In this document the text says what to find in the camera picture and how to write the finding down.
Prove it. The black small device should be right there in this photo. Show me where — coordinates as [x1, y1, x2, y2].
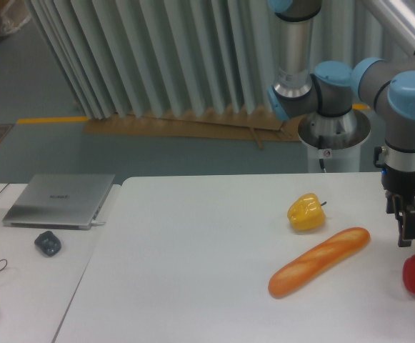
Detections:
[34, 231, 62, 257]

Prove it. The silver closed laptop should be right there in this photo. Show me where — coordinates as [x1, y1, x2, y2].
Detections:
[3, 174, 114, 229]

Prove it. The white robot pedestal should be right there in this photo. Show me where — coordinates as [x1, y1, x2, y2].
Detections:
[298, 109, 371, 173]

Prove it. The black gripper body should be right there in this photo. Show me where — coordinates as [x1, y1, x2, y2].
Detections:
[381, 166, 415, 214]

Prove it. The orange baguette bread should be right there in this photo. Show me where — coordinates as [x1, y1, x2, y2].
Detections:
[268, 227, 371, 299]

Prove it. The white usb cable plug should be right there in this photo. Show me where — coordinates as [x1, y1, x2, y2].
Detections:
[90, 220, 106, 227]

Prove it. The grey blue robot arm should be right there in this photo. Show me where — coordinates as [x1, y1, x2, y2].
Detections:
[268, 1, 415, 247]

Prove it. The pleated grey-green curtain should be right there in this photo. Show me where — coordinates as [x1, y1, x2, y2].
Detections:
[27, 1, 415, 128]

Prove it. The brown cardboard sheet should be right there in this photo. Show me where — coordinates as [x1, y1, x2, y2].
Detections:
[84, 106, 304, 149]

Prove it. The yellow bell pepper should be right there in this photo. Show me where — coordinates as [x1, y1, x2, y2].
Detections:
[287, 193, 326, 232]

